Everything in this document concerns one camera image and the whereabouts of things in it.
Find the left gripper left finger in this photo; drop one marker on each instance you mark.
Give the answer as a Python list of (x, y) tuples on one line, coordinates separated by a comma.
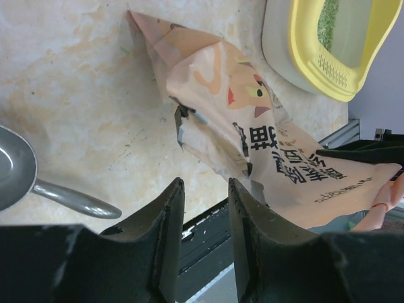
[(135, 260)]

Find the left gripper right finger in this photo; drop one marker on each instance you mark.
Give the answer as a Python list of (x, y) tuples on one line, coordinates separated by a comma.
[(278, 261)]

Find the silver metal scoop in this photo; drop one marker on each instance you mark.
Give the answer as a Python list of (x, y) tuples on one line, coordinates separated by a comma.
[(19, 177)]

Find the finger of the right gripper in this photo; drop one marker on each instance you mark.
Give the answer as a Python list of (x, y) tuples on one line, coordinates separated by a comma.
[(367, 151)]

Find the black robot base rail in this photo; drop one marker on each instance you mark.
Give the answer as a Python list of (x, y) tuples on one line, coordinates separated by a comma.
[(206, 250)]

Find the green cat litter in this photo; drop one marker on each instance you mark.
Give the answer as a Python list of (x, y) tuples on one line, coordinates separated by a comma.
[(326, 23)]

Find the yellow litter box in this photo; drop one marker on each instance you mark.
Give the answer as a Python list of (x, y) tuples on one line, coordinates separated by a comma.
[(291, 47)]

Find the pink cat litter bag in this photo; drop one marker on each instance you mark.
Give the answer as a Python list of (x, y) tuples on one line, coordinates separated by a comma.
[(230, 119)]

